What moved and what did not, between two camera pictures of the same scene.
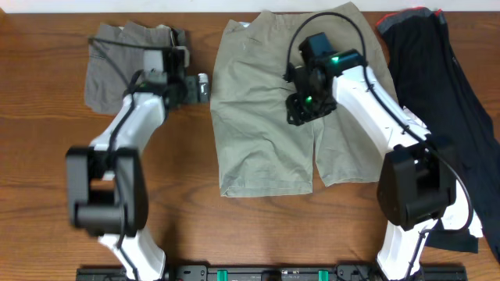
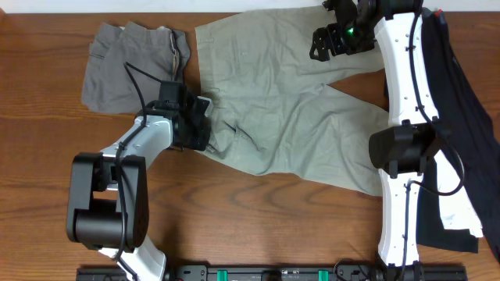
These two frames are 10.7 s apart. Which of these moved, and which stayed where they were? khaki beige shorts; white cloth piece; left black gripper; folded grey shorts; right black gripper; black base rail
Moved: right black gripper; khaki beige shorts; left black gripper
Stayed: black base rail; white cloth piece; folded grey shorts
